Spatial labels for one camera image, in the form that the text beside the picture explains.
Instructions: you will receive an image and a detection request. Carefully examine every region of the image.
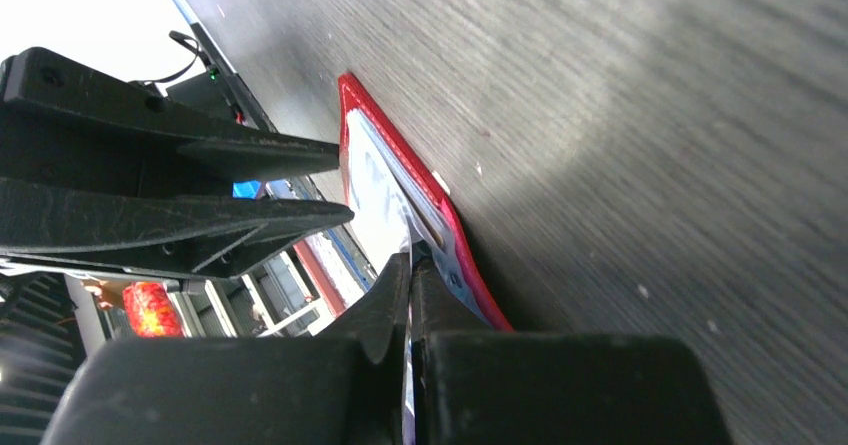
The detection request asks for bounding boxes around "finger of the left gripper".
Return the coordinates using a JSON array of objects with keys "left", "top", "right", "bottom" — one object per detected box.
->
[
  {"left": 1, "top": 179, "right": 353, "bottom": 280},
  {"left": 1, "top": 47, "right": 339, "bottom": 197}
]

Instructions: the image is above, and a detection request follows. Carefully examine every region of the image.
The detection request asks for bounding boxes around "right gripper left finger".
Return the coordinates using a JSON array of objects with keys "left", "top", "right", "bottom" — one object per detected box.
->
[{"left": 43, "top": 253, "right": 411, "bottom": 444}]

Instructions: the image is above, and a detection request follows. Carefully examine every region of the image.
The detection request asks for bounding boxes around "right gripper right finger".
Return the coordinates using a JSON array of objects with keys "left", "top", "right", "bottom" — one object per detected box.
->
[{"left": 410, "top": 259, "right": 731, "bottom": 444}]

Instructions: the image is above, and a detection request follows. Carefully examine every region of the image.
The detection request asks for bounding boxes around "red card holder wallet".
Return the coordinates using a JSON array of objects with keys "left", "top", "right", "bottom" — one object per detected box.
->
[{"left": 337, "top": 72, "right": 513, "bottom": 331}]

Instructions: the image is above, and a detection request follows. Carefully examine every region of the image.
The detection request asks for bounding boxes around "blue plastic bin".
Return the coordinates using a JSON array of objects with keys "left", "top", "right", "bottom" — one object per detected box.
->
[{"left": 232, "top": 180, "right": 264, "bottom": 200}]

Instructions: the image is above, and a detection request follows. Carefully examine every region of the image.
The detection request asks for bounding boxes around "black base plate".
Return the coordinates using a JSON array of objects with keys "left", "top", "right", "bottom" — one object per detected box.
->
[{"left": 131, "top": 23, "right": 277, "bottom": 133}]

